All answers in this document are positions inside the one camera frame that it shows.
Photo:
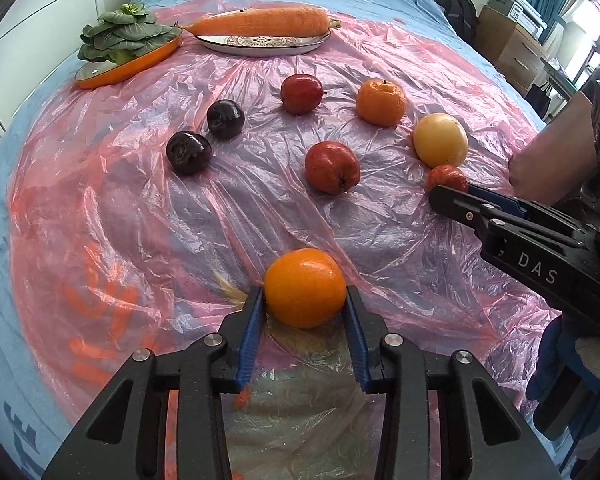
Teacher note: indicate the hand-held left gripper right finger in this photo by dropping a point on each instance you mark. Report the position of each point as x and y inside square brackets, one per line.
[356, 330]

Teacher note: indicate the person's right forearm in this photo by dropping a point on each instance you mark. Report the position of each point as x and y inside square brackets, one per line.
[545, 170]

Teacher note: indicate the orange oval dish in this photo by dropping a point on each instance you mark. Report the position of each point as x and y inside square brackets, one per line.
[110, 77]

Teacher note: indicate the white wardrobe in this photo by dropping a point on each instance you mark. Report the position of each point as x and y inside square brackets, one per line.
[40, 20]

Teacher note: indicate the green bok choy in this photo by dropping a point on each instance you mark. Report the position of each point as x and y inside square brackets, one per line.
[120, 35]

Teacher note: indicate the window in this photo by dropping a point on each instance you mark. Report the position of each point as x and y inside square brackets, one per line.
[595, 35]

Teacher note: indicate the wooden nightstand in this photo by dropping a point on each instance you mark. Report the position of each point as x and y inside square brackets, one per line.
[520, 55]

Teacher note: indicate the pink plastic sheet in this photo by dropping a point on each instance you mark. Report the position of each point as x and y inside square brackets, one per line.
[130, 240]

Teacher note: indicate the smooth orange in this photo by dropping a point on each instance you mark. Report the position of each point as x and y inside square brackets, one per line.
[305, 285]

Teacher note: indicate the cluttered desk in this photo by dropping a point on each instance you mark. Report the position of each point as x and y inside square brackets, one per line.
[560, 77]

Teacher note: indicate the white printer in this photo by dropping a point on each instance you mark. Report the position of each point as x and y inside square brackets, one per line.
[527, 15]

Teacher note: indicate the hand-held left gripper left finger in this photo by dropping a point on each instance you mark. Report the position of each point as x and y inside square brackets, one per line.
[250, 330]

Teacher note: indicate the large red apple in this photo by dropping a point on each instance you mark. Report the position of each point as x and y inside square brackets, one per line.
[331, 167]

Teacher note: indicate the yellow round fruit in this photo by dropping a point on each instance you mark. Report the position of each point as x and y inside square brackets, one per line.
[440, 140]

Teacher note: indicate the dark purple plum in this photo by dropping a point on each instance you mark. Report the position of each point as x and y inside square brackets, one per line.
[189, 153]
[225, 118]

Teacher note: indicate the blue fabric clothing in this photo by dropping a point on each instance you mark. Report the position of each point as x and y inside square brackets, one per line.
[555, 360]

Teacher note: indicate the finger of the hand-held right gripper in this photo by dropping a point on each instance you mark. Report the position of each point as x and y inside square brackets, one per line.
[455, 202]
[495, 199]

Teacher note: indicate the black bag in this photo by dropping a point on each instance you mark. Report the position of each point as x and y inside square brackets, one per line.
[537, 102]

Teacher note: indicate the tangerine with stem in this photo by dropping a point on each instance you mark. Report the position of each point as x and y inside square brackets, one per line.
[380, 102]

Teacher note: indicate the black backpack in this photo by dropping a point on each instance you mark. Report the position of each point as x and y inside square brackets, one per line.
[457, 12]

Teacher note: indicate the patterned white plate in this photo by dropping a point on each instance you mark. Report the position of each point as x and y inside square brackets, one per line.
[260, 46]

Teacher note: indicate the large carrot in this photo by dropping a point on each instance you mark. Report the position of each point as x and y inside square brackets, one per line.
[260, 21]

